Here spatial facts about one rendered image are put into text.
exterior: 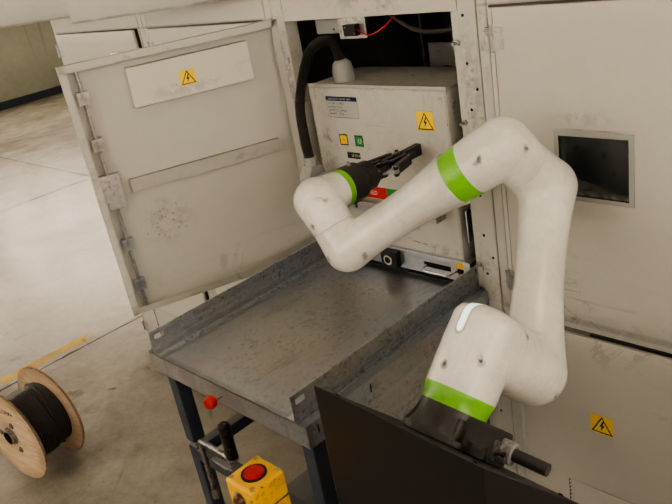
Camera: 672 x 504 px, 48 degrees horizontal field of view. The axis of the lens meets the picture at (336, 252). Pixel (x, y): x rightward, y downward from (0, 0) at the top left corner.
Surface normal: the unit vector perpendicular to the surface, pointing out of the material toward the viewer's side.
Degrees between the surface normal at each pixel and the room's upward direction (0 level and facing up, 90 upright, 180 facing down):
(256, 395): 0
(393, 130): 90
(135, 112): 90
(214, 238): 90
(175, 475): 0
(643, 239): 90
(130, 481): 0
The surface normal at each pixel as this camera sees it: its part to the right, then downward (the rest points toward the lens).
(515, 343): 0.59, 0.12
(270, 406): -0.17, -0.90
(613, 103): -0.69, 0.40
